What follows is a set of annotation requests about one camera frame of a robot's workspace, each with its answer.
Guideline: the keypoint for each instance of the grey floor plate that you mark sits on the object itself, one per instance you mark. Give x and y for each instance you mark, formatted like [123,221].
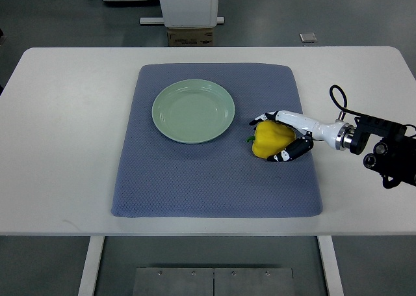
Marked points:
[308,38]

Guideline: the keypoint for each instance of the white table leg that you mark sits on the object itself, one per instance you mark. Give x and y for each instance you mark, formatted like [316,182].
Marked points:
[91,266]
[330,266]

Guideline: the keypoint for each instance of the right white table leg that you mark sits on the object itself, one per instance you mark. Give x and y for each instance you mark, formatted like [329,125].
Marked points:
[330,266]

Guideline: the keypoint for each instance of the white pedestal cabinet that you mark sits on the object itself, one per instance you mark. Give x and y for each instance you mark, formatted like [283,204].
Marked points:
[187,14]

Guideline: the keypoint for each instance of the blue quilted mat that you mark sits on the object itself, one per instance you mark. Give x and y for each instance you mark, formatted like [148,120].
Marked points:
[159,177]

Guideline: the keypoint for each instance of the cardboard box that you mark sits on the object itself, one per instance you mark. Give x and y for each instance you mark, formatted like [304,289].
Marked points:
[198,37]

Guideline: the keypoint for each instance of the yellow bell pepper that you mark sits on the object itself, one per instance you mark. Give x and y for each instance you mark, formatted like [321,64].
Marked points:
[270,138]

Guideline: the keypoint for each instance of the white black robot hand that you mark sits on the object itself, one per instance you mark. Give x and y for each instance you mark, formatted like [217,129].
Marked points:
[307,131]

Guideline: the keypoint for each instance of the left white table leg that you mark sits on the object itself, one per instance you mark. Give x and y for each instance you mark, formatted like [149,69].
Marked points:
[91,266]

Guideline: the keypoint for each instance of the light green plate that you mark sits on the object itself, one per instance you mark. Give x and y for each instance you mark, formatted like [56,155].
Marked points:
[193,111]

